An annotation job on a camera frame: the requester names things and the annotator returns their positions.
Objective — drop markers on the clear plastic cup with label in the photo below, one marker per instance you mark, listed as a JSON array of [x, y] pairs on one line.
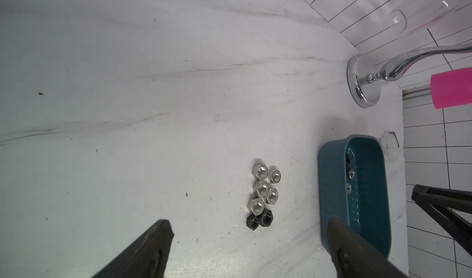
[[390, 146]]

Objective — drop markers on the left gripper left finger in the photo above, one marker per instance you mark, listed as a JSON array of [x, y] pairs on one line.
[[146, 257]]

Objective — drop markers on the teal storage box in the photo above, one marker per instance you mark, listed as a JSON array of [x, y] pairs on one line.
[[361, 203]]

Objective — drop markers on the chrome wine glass rack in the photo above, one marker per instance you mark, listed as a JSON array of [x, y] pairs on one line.
[[364, 78]]

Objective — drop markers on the clear hanging wine glass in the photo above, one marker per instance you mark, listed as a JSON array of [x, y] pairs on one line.
[[412, 16]]

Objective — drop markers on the pink wine glass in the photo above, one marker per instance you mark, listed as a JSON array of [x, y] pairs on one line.
[[451, 88]]

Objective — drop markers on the black hex nut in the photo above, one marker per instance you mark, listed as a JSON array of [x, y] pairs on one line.
[[252, 222], [266, 218]]

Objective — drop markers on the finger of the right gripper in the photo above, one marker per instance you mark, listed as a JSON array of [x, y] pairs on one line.
[[442, 205]]

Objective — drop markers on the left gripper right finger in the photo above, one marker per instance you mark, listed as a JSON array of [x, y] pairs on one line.
[[354, 257]]

